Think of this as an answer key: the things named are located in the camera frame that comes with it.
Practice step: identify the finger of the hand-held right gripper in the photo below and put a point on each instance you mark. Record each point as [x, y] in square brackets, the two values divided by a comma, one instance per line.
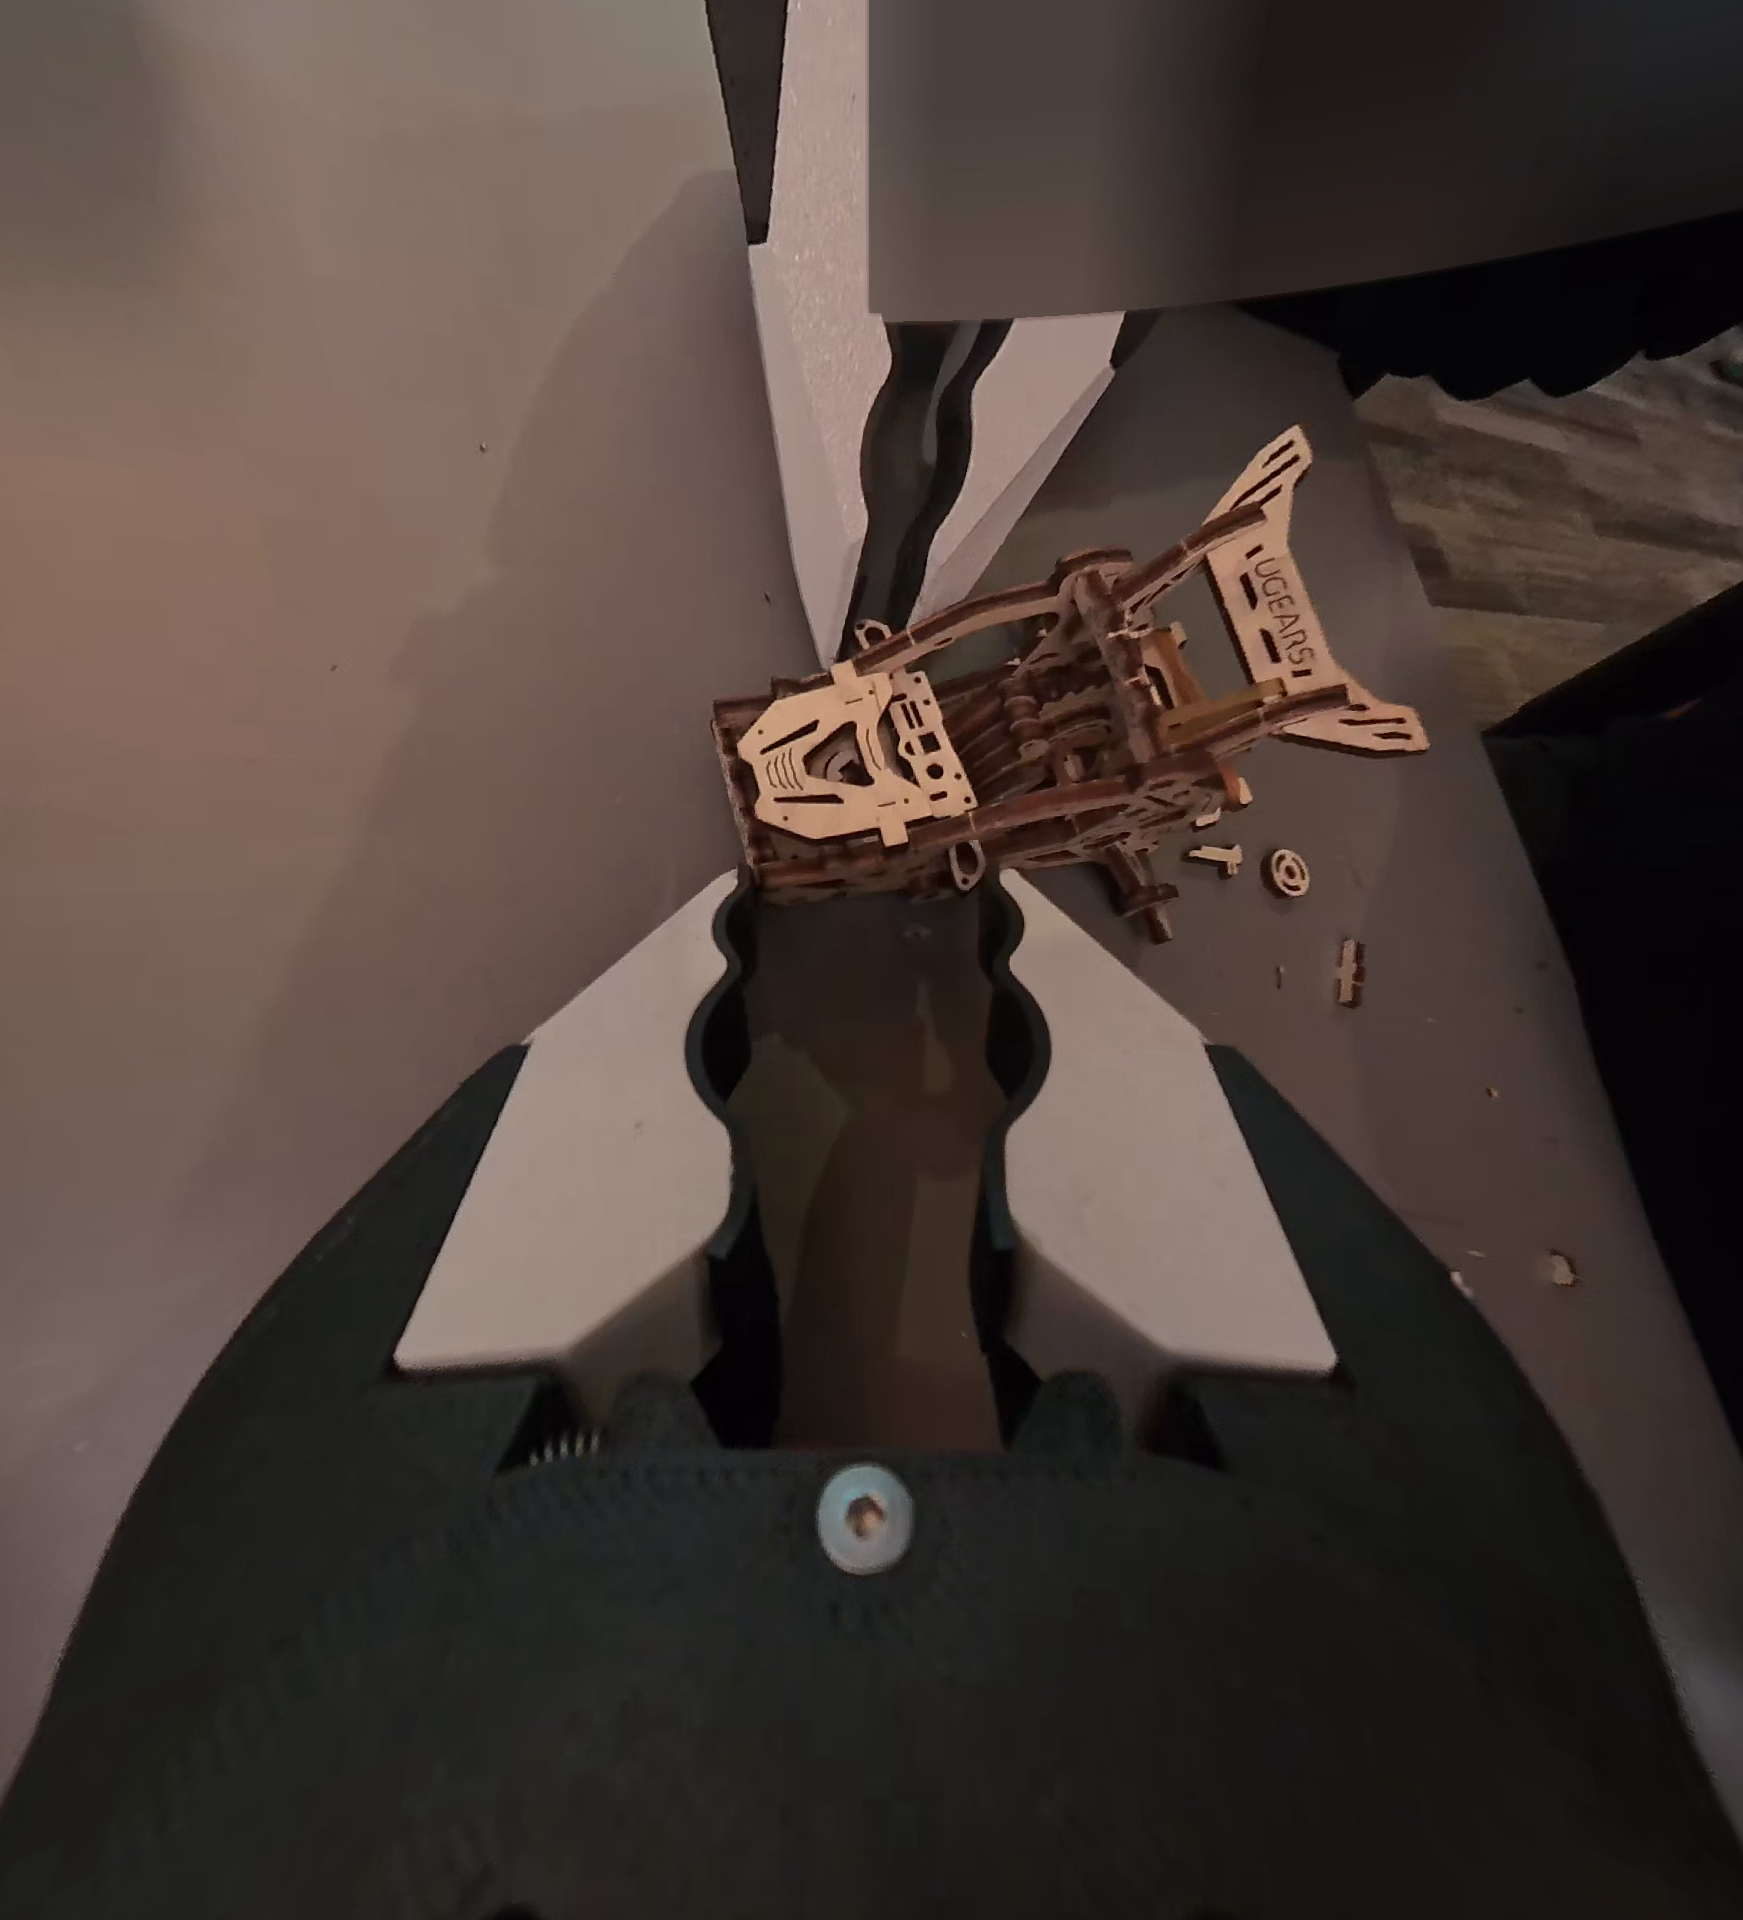
[1036, 406]
[811, 223]

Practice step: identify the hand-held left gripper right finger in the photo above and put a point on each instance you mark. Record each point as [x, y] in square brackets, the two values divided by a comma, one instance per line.
[1186, 1199]

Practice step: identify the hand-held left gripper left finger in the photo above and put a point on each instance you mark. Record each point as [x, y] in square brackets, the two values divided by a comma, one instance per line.
[555, 1199]

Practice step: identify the wooden mechanical model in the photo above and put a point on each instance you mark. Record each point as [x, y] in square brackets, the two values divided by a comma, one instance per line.
[811, 765]

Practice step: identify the small notched wooden block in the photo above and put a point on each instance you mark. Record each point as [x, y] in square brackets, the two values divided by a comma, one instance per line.
[1351, 970]

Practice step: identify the small T-shaped wooden piece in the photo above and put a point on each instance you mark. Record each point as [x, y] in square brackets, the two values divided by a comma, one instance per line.
[1211, 857]

